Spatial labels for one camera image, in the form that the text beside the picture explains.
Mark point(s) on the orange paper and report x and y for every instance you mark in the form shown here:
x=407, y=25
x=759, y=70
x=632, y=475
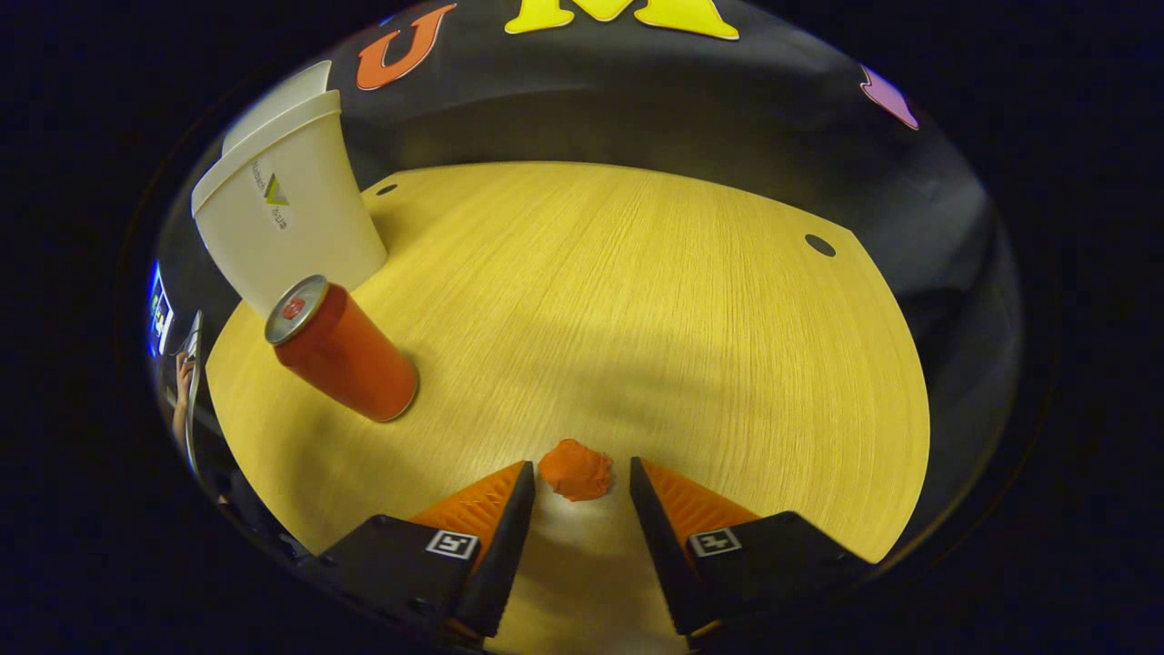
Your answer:
x=576, y=470

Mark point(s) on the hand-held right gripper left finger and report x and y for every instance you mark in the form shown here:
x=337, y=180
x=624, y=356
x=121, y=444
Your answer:
x=505, y=546

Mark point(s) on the white desktop garbage bin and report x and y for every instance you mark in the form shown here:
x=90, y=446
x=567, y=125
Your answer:
x=291, y=227

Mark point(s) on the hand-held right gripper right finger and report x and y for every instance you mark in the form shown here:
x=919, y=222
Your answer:
x=659, y=546

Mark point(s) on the red pop can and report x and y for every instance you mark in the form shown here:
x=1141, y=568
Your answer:
x=355, y=359

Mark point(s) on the white flat device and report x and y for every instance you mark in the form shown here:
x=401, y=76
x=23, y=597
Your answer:
x=194, y=364

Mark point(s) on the wooden desktop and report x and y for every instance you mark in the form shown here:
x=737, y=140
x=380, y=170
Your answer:
x=637, y=318

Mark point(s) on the blue lit screen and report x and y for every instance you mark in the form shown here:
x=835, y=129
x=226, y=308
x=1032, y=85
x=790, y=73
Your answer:
x=159, y=314

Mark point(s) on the black backdrop cloth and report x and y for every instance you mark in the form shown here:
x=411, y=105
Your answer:
x=637, y=109

